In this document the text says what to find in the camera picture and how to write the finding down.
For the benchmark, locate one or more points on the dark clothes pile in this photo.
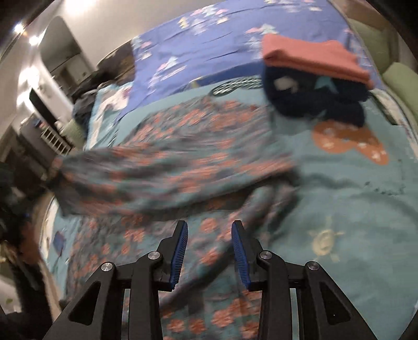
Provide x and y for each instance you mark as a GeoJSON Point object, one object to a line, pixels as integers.
{"type": "Point", "coordinates": [88, 98]}

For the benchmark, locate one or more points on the floral fleece garment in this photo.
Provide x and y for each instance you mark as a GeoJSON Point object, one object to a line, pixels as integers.
{"type": "Point", "coordinates": [196, 157]}

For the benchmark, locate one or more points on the pink folded garment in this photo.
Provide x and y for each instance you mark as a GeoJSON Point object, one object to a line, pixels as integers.
{"type": "Point", "coordinates": [310, 59]}

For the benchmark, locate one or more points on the blue printed bedsheet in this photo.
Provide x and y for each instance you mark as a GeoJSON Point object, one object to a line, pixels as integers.
{"type": "Point", "coordinates": [202, 55]}

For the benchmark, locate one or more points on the white slatted rack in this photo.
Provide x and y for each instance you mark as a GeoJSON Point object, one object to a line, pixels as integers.
{"type": "Point", "coordinates": [55, 140]}

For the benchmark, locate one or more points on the teal printed blanket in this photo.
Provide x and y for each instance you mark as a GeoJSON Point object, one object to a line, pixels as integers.
{"type": "Point", "coordinates": [343, 202]}

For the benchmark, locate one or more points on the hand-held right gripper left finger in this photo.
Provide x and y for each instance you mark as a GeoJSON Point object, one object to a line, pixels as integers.
{"type": "Point", "coordinates": [178, 255]}

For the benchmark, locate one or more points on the ceiling light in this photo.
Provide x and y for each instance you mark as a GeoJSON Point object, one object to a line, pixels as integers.
{"type": "Point", "coordinates": [19, 27]}
{"type": "Point", "coordinates": [33, 40]}

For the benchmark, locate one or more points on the green pillow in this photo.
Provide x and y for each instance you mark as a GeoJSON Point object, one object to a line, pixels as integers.
{"type": "Point", "coordinates": [372, 45]}
{"type": "Point", "coordinates": [403, 81]}

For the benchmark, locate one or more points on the navy star fleece garment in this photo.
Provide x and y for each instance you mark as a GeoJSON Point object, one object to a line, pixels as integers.
{"type": "Point", "coordinates": [326, 101]}

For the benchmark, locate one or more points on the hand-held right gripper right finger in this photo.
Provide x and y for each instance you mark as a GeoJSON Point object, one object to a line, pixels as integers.
{"type": "Point", "coordinates": [240, 255]}

